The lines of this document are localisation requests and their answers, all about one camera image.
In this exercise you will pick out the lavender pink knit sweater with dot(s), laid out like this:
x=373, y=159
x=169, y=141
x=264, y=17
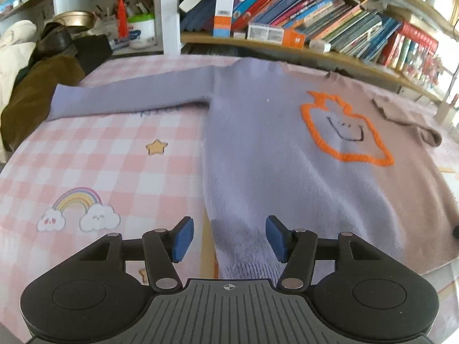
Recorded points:
x=265, y=157

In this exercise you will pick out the cream coat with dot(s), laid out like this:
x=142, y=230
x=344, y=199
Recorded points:
x=14, y=44

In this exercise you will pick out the row of colourful books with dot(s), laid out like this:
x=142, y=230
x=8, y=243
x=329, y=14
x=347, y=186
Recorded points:
x=322, y=7

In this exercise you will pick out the black cloth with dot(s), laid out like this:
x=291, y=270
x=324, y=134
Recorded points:
x=91, y=54

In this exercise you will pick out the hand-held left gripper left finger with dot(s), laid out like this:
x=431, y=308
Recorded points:
x=183, y=239

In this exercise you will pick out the pink checked printed blanket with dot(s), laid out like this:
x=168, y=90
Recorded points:
x=107, y=172

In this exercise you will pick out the white tub with green lid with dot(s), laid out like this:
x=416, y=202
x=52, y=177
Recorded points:
x=141, y=30

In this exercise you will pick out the wooden bookshelf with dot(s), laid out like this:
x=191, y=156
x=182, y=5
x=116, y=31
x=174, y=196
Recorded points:
x=251, y=45

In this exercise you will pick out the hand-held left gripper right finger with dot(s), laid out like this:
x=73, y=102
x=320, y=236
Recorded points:
x=276, y=239

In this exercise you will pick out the tall white orange box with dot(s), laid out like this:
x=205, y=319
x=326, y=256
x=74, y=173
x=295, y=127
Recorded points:
x=224, y=9

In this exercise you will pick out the small white box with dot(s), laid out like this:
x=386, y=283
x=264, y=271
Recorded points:
x=320, y=45

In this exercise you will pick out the gold metal bowl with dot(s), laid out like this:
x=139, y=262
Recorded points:
x=73, y=18

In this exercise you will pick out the cluster of pens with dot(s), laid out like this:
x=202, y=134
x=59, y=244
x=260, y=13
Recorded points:
x=141, y=3

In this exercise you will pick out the red boxed book set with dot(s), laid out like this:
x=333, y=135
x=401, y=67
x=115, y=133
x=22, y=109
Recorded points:
x=412, y=48

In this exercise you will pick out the flat white orange box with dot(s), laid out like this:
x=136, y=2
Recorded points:
x=274, y=32

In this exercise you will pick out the brown cloth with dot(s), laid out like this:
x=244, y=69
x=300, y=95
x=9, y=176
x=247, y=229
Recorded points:
x=36, y=96

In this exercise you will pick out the red tasselled figurine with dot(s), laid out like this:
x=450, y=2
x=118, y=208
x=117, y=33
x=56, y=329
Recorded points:
x=122, y=14

